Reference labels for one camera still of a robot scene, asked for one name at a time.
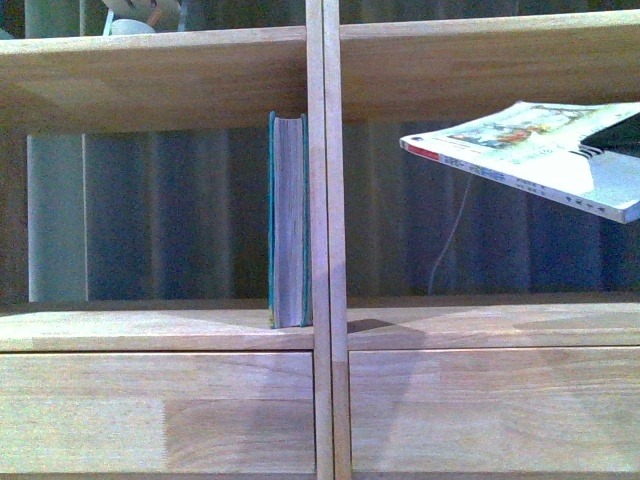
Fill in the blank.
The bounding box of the teal hardcover book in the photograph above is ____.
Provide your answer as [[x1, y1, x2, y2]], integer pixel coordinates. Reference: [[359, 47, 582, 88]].
[[268, 112, 312, 329]]

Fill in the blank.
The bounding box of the illustrated white paperback book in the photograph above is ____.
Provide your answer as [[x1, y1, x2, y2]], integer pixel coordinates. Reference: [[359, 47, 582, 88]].
[[399, 102, 639, 224]]

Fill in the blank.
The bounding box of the white figurine on shelf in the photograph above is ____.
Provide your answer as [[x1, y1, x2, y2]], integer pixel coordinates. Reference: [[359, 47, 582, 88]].
[[103, 0, 181, 36]]

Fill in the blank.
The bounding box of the dark pleated curtain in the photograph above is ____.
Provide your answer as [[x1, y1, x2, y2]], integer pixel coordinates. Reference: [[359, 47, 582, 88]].
[[1, 1, 639, 303]]

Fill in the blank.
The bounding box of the light wooden bookshelf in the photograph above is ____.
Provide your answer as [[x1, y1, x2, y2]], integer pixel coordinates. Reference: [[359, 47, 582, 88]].
[[1, 1, 639, 479]]

